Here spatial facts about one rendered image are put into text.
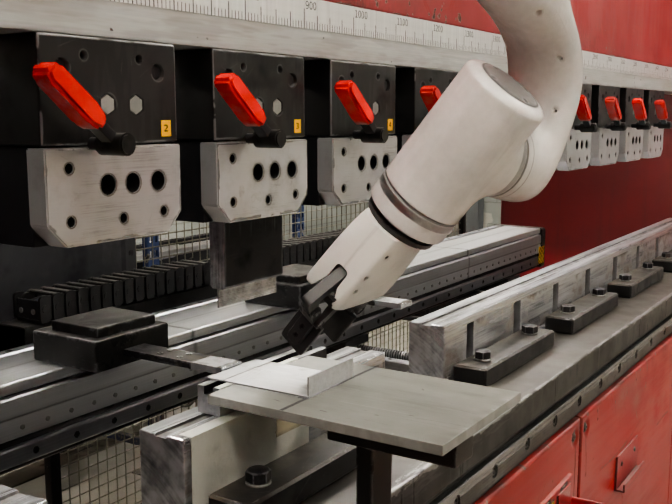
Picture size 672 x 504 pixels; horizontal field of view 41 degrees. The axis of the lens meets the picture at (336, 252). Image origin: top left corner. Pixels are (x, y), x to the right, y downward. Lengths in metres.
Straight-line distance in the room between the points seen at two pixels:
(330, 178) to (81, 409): 0.41
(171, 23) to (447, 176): 0.28
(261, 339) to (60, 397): 0.39
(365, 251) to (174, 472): 0.29
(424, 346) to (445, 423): 0.53
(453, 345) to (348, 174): 0.43
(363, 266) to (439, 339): 0.53
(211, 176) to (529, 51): 0.32
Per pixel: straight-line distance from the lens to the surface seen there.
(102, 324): 1.10
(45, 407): 1.10
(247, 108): 0.84
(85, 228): 0.75
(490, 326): 1.52
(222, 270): 0.94
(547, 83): 0.87
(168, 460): 0.92
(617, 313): 1.95
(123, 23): 0.79
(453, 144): 0.79
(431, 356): 1.37
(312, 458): 1.02
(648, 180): 3.00
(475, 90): 0.78
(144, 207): 0.79
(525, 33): 0.84
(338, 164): 1.03
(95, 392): 1.15
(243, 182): 0.89
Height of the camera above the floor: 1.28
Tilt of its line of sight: 9 degrees down
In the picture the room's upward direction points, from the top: straight up
